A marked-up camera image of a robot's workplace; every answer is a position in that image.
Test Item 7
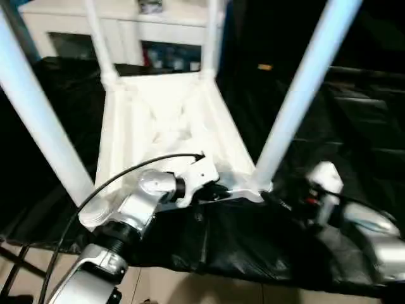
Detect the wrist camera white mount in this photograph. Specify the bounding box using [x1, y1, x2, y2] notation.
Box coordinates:
[308, 160, 346, 228]
[175, 153, 221, 209]

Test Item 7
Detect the black folding table frame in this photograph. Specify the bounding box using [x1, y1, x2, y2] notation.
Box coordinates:
[0, 243, 49, 280]

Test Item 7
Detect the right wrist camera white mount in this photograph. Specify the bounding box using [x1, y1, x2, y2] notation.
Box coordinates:
[308, 160, 346, 228]

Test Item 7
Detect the white glass-door cabinet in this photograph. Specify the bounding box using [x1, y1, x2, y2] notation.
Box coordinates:
[18, 0, 228, 70]

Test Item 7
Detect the white plastic table top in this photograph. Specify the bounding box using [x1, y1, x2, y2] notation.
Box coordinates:
[77, 71, 275, 232]

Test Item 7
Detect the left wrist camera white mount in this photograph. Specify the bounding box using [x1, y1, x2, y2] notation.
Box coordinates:
[175, 153, 221, 209]

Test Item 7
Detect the black long bar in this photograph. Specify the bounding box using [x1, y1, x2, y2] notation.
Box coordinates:
[328, 65, 405, 80]

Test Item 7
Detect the grey curtain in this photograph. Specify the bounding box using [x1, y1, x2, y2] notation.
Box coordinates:
[6, 0, 44, 61]

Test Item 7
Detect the black table mat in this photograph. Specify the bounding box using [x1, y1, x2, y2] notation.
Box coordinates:
[0, 55, 405, 298]

